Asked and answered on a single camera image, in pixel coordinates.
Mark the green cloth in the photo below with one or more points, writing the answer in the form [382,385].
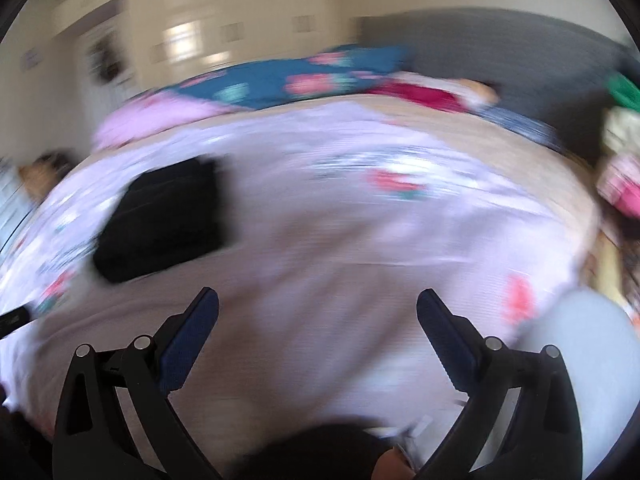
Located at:
[625,90]

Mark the red floral pillow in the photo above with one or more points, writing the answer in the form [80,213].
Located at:
[425,92]

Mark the lilac printed blanket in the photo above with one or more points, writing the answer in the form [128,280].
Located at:
[325,240]

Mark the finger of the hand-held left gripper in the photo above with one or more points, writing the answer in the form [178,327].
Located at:
[12,321]

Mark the white drawer cabinet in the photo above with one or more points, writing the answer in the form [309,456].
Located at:
[7,200]

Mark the black long-sleeved sweater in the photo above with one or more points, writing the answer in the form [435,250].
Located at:
[160,220]

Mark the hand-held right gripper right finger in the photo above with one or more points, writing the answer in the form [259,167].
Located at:
[445,340]

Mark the pink and blue floral quilt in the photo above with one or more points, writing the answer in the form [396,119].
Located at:
[280,80]

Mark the cream wardrobe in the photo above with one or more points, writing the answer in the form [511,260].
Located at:
[200,35]

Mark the dark cloth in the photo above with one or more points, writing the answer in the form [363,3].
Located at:
[310,455]

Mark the grey padded headboard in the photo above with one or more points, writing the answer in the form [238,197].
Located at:
[525,50]

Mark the pale grey cloth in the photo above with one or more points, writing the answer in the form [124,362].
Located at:
[590,360]

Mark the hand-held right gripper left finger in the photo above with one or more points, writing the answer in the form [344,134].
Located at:
[192,330]

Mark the dark patterned pillow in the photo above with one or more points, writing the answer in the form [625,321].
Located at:
[520,125]

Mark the tan cloth pile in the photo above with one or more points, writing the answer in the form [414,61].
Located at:
[40,175]

